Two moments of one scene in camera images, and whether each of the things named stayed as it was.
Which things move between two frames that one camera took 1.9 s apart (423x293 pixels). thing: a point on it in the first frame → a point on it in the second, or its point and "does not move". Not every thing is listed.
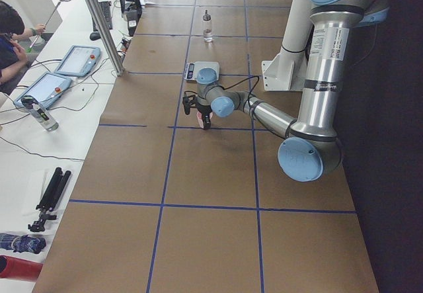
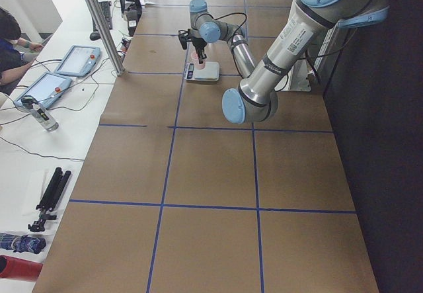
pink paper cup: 200,119 → 195,59
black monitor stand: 133,14 does not move
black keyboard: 106,7 does not move
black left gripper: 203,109 → 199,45
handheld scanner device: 39,112 does not move
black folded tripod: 49,198 does not move
